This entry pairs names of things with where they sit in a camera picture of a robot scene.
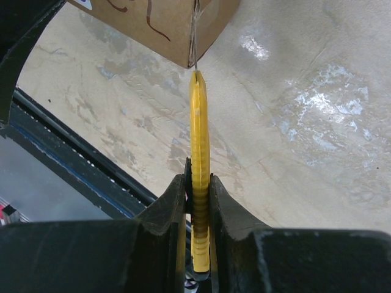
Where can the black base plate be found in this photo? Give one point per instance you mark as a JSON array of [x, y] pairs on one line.
[[73, 159]]

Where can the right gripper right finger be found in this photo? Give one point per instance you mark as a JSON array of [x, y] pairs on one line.
[[247, 255]]

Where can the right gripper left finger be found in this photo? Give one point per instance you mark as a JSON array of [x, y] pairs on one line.
[[143, 254]]

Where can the aluminium rail frame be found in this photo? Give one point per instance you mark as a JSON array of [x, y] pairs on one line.
[[10, 212]]

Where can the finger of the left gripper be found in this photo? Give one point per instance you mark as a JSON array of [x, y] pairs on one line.
[[22, 23]]

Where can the yellow utility knife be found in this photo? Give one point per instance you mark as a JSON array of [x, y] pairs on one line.
[[200, 164]]

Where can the brown cardboard express box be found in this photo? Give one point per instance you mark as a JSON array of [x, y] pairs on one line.
[[179, 30]]

